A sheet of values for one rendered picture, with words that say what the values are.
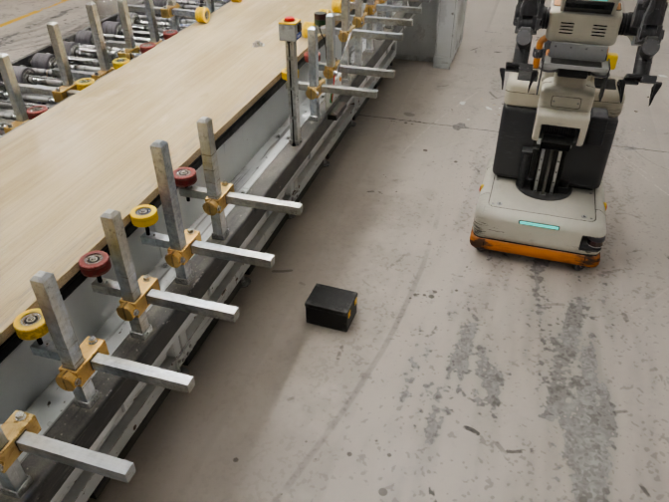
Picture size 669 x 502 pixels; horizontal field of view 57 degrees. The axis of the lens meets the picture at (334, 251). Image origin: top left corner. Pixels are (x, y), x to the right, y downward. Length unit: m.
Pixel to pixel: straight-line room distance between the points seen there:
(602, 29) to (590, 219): 0.89
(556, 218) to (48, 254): 2.24
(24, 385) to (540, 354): 1.96
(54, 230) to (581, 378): 2.04
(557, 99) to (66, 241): 2.05
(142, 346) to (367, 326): 1.27
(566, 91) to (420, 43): 3.04
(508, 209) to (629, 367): 0.91
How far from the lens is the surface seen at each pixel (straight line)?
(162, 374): 1.51
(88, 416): 1.65
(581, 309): 3.06
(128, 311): 1.70
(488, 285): 3.07
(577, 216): 3.17
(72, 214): 2.01
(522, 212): 3.12
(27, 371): 1.80
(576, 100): 2.90
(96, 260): 1.77
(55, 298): 1.45
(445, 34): 5.59
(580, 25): 2.79
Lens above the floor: 1.90
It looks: 36 degrees down
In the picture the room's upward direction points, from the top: 1 degrees counter-clockwise
